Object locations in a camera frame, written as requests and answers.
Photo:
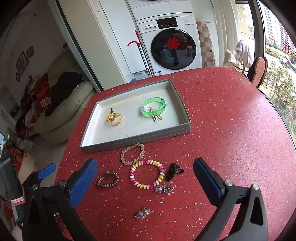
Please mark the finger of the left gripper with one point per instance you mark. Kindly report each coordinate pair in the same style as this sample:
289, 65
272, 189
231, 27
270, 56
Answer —
48, 170

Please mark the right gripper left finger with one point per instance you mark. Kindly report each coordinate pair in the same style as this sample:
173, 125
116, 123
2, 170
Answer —
80, 181

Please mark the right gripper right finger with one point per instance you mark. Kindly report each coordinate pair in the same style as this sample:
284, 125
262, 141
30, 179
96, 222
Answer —
210, 181

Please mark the black claw hair clip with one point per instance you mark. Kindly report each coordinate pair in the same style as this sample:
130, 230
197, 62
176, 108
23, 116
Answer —
173, 170

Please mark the silver heart pendant brooch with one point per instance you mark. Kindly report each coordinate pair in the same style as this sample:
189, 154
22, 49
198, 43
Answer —
164, 189

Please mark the pink heart silver pendant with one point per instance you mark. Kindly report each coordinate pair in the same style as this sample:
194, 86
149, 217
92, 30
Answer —
142, 214

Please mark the green plastic bangle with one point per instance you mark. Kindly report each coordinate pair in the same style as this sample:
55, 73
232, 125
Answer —
157, 103

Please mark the grey jewelry tray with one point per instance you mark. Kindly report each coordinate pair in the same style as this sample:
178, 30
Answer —
127, 126

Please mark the light green sofa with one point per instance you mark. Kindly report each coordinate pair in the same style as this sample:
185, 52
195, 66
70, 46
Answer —
58, 127

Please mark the red printed cloth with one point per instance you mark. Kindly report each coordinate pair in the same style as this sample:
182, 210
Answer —
36, 96

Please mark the black clothing on sofa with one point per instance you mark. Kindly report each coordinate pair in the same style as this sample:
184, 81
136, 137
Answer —
65, 85

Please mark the white detergent jug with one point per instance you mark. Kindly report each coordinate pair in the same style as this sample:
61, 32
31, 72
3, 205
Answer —
141, 75

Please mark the checkered fabric roll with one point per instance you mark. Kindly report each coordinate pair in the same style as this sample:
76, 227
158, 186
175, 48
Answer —
208, 55

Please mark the beige clothes pile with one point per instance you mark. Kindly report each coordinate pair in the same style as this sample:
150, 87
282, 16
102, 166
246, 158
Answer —
240, 57

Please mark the white washing machine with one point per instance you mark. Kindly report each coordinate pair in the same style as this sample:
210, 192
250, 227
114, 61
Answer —
171, 42

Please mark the white curtain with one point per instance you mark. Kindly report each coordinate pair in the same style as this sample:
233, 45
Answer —
227, 23

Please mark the white stacked dryer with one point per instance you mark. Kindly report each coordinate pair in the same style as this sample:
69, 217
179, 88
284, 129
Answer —
146, 9

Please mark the small framed wall picture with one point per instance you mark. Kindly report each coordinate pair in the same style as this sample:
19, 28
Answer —
30, 52

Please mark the red handled mop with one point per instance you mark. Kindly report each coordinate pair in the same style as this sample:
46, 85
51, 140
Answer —
141, 51

